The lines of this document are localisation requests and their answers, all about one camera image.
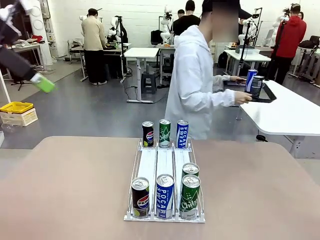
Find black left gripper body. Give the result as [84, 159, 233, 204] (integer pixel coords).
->
[0, 46, 36, 81]

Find black plastic serving tray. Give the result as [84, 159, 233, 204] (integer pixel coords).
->
[223, 79, 278, 104]

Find person's right forearm white sleeve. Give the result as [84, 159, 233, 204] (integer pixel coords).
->
[199, 89, 237, 108]

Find person's left forearm white sleeve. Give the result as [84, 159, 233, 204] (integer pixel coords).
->
[212, 74, 232, 88]

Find person in white hoodie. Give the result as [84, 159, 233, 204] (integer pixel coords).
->
[164, 0, 242, 140]

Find person in black t-shirt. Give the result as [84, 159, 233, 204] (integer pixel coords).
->
[172, 0, 201, 37]

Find person's left hand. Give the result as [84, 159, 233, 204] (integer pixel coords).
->
[229, 75, 247, 84]

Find person's right hand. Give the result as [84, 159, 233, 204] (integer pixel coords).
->
[234, 91, 253, 105]

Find black tripod with bag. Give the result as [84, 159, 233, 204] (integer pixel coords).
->
[9, 74, 33, 91]

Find cluttered white side table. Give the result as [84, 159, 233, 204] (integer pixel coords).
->
[11, 41, 46, 70]

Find yellow plastic crate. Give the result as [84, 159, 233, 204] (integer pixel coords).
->
[0, 101, 35, 114]

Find white plastic crate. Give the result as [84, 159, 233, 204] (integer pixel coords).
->
[0, 107, 39, 127]

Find clear plastic bowl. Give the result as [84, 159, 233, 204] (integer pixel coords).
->
[1, 121, 23, 134]

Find man in beige jacket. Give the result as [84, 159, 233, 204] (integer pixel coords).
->
[80, 8, 108, 86]

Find white desk with legs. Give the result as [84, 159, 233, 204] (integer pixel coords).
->
[124, 47, 161, 104]

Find black plastic stool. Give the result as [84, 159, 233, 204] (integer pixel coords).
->
[141, 71, 158, 95]

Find small black Pepsi can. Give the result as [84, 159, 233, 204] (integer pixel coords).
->
[141, 121, 155, 148]

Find white can dispenser rack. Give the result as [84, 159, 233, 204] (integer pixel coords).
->
[123, 138, 206, 224]

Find small green Chilsung can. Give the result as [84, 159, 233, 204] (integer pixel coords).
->
[159, 118, 172, 148]

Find small blue Pocari Sweat can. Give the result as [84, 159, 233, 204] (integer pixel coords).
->
[176, 119, 190, 149]

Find black backpack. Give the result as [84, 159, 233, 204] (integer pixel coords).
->
[217, 51, 230, 68]

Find thin black stand pole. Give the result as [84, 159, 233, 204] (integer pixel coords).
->
[238, 11, 254, 76]

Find white work table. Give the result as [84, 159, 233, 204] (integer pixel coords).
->
[223, 48, 272, 79]

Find large white table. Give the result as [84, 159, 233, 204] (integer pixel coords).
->
[238, 79, 320, 159]

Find man in red jacket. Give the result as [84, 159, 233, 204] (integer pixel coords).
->
[271, 2, 308, 86]

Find black camera stand pole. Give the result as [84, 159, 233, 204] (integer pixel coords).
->
[264, 14, 291, 81]

